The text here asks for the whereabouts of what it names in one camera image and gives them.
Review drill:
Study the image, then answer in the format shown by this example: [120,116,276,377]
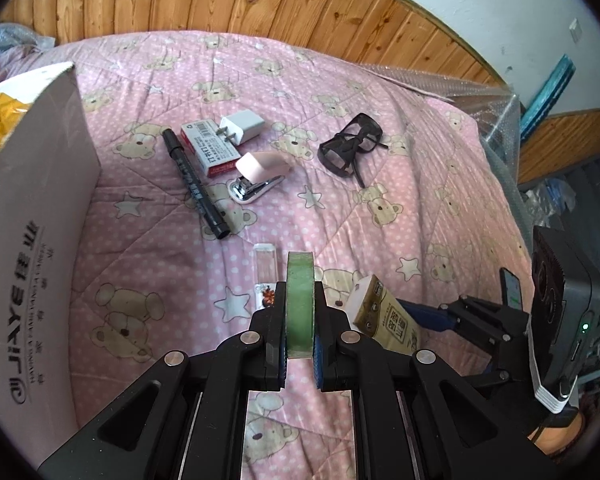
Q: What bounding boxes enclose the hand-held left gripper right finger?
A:
[314,280,551,480]

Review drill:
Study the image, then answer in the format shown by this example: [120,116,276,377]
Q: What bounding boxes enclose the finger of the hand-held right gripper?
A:
[499,267,527,317]
[396,294,531,391]

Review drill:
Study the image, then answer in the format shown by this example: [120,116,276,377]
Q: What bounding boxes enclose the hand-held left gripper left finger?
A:
[37,280,288,480]

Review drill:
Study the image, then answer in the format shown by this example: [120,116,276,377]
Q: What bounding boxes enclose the brown and white tissue pack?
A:
[346,274,422,356]

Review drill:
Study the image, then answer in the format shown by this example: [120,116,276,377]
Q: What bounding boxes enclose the green tape roll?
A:
[286,251,315,359]

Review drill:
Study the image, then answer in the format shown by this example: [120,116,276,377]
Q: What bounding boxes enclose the red staple box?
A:
[180,119,243,178]

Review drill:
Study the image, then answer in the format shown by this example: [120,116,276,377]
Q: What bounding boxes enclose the white charger plug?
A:
[217,111,265,147]

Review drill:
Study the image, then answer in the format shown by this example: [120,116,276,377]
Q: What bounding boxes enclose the white cardboard box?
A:
[0,61,102,423]

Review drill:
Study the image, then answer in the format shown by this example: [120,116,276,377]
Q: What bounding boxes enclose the clear plastic tube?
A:
[253,243,279,309]

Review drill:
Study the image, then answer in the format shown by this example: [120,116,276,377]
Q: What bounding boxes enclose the crumpled plastic bag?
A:
[522,180,577,227]

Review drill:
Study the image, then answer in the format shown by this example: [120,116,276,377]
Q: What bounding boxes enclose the pink bear printed blanket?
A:
[0,32,536,480]

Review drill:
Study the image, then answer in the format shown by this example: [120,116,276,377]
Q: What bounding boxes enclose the pink stapler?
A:
[228,151,291,205]

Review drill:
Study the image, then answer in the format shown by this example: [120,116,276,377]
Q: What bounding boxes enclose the clear bubble wrap sheet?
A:
[380,62,533,241]

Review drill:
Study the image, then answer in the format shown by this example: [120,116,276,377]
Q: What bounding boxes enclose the black framed glasses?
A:
[318,113,388,189]

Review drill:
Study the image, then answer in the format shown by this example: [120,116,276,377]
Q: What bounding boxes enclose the black marker pen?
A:
[161,128,230,240]

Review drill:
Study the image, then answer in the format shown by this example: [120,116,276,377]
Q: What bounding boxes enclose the blue board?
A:
[519,54,576,141]

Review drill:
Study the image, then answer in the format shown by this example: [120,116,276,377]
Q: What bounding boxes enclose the yellow plastic bag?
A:
[0,91,31,173]

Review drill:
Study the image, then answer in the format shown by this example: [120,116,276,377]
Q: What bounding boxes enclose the crumpled bubble wrap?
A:
[0,22,56,61]

